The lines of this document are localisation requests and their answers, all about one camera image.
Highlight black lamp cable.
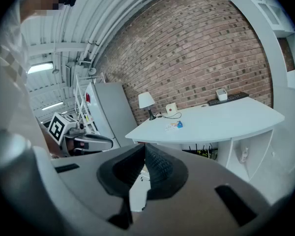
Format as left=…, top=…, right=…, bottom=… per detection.
left=154, top=111, right=182, bottom=119

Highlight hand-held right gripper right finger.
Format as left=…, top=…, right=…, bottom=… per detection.
left=135, top=143, right=273, bottom=236

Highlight white metal rack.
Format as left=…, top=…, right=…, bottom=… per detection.
left=73, top=71, right=106, bottom=132

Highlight white table lamp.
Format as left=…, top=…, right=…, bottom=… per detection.
left=138, top=91, right=156, bottom=121

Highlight white shelf unit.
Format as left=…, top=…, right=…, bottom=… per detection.
left=227, top=0, right=295, bottom=93

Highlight white pen holder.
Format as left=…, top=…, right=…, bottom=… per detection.
left=215, top=88, right=228, bottom=101

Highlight white desk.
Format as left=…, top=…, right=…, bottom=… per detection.
left=124, top=96, right=285, bottom=181

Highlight white ceiling pipes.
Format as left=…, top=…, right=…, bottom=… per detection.
left=83, top=0, right=168, bottom=61

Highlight white bottle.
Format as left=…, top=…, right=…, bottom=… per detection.
left=239, top=146, right=250, bottom=163

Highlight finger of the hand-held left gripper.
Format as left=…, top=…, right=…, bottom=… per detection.
left=74, top=134, right=114, bottom=153

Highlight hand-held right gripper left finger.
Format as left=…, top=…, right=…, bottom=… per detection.
left=31, top=143, right=147, bottom=236

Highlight person's torso in white shirt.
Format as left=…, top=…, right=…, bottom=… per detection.
left=0, top=0, right=52, bottom=157

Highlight small colourful packet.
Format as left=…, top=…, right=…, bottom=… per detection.
left=165, top=120, right=184, bottom=132

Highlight black keyboard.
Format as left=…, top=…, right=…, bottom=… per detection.
left=207, top=91, right=250, bottom=107

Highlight ceiling light panel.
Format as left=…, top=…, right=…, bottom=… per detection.
left=27, top=61, right=54, bottom=75

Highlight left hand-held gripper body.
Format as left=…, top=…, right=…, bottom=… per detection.
left=48, top=112, right=89, bottom=157

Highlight grey cabinet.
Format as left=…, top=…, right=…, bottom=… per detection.
left=85, top=82, right=138, bottom=149

